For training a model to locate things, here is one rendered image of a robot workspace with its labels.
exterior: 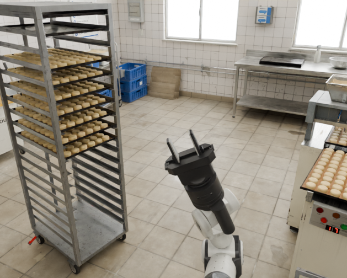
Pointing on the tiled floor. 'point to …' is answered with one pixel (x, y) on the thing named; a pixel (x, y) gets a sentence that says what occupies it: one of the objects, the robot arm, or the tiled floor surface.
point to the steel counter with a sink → (300, 108)
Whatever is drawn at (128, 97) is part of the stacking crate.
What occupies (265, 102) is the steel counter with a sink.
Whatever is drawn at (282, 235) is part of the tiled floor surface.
